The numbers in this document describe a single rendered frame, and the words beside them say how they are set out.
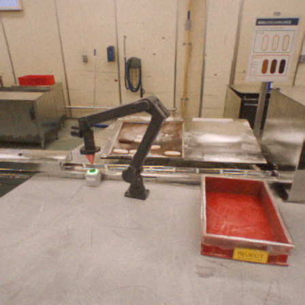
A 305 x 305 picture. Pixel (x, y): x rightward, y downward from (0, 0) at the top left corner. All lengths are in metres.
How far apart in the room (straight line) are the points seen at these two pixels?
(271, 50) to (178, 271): 1.72
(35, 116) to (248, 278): 3.62
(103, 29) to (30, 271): 4.64
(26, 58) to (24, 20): 0.67
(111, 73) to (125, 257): 4.51
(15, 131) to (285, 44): 3.66
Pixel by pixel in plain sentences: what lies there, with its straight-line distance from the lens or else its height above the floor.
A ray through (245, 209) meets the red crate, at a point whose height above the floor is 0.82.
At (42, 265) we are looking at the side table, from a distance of 1.09.
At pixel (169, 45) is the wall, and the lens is 5.05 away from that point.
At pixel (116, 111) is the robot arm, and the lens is 1.20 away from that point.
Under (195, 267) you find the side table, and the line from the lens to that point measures 1.02.
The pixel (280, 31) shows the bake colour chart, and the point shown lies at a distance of 2.21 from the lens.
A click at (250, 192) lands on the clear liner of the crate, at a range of 1.42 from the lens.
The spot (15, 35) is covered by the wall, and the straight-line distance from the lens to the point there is 5.95.
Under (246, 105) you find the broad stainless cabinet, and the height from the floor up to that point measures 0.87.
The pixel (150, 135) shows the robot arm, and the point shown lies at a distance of 1.15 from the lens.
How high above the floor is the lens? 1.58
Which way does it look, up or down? 24 degrees down
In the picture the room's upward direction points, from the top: straight up
